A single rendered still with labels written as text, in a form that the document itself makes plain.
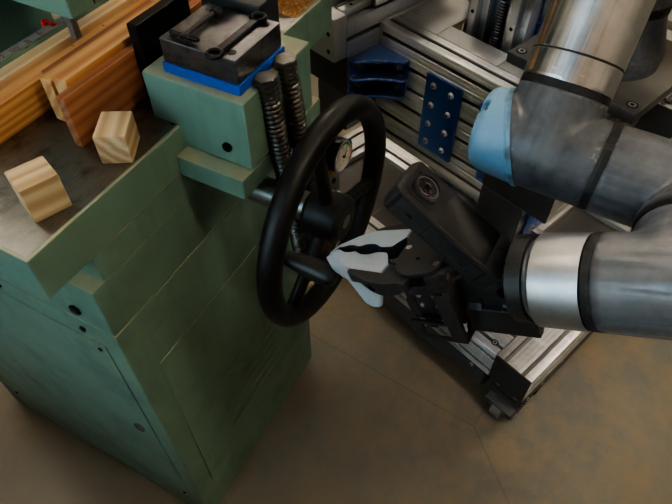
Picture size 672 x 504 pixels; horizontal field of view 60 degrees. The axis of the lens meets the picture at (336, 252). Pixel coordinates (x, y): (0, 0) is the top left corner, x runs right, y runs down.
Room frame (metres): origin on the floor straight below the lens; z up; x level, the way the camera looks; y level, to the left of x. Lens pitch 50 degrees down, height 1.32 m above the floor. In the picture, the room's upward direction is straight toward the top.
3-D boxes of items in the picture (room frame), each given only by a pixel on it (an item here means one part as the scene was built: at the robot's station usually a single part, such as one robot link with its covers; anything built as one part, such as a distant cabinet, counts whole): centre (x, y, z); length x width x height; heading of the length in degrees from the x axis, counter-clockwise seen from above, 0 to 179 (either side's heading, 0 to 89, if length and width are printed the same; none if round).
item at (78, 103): (0.61, 0.23, 0.93); 0.24 x 0.01 x 0.06; 152
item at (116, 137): (0.50, 0.24, 0.92); 0.04 x 0.03 x 0.04; 2
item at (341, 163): (0.78, 0.00, 0.65); 0.06 x 0.04 x 0.08; 152
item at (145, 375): (0.71, 0.42, 0.35); 0.58 x 0.45 x 0.71; 62
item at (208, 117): (0.60, 0.12, 0.91); 0.15 x 0.14 x 0.09; 152
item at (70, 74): (0.61, 0.25, 0.94); 0.18 x 0.02 x 0.07; 152
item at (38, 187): (0.42, 0.29, 0.92); 0.04 x 0.04 x 0.04; 41
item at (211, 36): (0.60, 0.12, 0.99); 0.13 x 0.11 x 0.06; 152
